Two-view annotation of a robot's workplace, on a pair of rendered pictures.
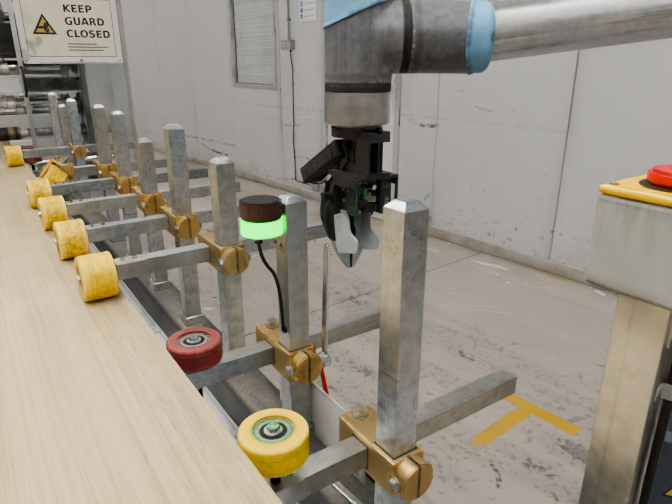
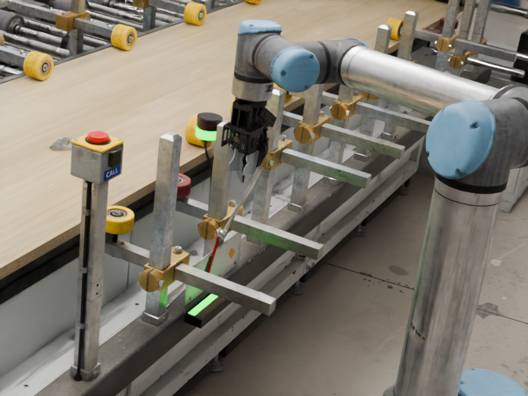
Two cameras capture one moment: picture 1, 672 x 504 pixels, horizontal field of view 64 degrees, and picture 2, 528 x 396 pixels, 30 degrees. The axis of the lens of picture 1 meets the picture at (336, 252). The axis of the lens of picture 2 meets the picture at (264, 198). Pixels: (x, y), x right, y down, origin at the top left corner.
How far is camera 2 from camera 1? 193 cm
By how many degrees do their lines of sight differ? 54
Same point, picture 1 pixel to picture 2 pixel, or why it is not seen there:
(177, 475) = (76, 201)
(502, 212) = not seen: outside the picture
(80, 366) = (130, 161)
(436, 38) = (262, 63)
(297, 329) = (213, 204)
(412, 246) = (163, 155)
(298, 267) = (219, 166)
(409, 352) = (159, 210)
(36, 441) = not seen: hidden behind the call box
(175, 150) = not seen: hidden behind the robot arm
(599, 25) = (397, 93)
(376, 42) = (243, 53)
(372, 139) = (235, 105)
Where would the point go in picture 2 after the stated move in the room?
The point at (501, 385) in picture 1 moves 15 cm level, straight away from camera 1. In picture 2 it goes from (254, 299) to (322, 301)
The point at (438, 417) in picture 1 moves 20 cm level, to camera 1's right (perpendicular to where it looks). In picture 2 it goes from (203, 280) to (244, 328)
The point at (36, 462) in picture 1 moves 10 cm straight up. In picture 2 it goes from (63, 174) to (64, 136)
